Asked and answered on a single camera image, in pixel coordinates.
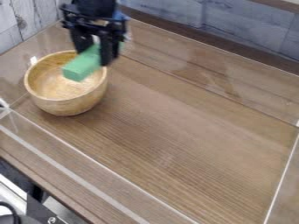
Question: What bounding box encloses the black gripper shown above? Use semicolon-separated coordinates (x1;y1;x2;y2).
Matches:
60;0;128;67

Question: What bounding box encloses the green rectangular block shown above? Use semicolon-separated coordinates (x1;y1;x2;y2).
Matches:
61;42;122;82

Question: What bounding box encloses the wooden bowl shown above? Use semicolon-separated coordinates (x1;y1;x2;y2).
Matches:
22;50;108;116

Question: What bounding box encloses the clear acrylic enclosure wall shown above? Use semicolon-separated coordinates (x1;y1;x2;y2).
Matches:
0;99;200;224

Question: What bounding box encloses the black cable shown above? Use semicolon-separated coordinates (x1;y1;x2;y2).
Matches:
0;201;22;224

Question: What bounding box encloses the black metal table bracket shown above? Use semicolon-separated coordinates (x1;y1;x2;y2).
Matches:
25;185;58;224

